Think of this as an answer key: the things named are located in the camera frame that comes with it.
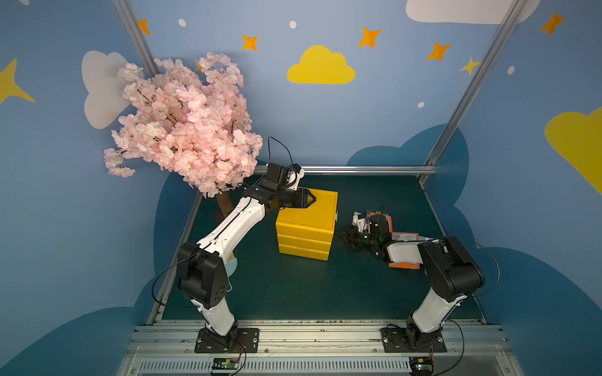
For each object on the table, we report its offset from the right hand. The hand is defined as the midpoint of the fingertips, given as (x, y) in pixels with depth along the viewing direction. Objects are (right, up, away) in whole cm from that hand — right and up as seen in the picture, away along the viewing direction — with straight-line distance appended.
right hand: (338, 233), depth 93 cm
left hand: (-11, +14, -10) cm, 21 cm away
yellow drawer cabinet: (-13, +2, -16) cm, 20 cm away
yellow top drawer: (-2, +7, -8) cm, 11 cm away
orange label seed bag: (+27, -2, +8) cm, 28 cm away
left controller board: (-38, -38, -21) cm, 58 cm away
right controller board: (+24, -39, -20) cm, 50 cm away
